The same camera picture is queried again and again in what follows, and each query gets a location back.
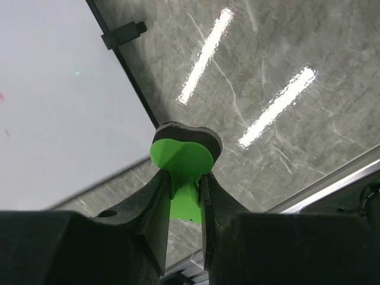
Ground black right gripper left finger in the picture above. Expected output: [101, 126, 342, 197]
[1, 170, 170, 284]

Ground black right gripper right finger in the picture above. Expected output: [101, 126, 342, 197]
[199, 174, 379, 284]

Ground green whiteboard eraser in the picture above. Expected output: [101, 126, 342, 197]
[150, 122, 223, 224]

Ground black framed whiteboard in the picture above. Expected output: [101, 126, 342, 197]
[1, 1, 155, 210]

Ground black whiteboard clip foot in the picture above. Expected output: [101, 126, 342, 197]
[101, 22, 147, 50]

